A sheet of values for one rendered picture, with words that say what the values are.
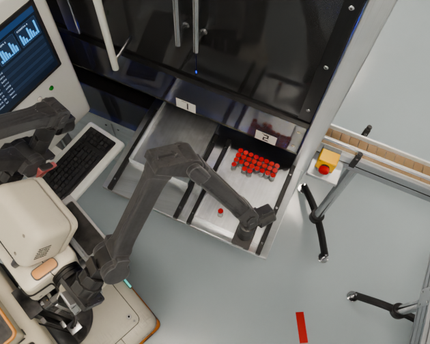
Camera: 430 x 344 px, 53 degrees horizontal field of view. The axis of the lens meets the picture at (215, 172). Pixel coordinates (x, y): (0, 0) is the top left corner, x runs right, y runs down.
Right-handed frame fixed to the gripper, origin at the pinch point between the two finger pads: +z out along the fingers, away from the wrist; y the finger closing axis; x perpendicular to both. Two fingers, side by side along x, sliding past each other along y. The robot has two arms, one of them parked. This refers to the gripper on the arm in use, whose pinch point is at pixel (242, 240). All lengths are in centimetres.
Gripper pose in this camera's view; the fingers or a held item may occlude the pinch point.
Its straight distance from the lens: 163.7
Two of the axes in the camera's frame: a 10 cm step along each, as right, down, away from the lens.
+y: 4.0, -8.2, 4.0
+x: -9.1, -3.8, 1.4
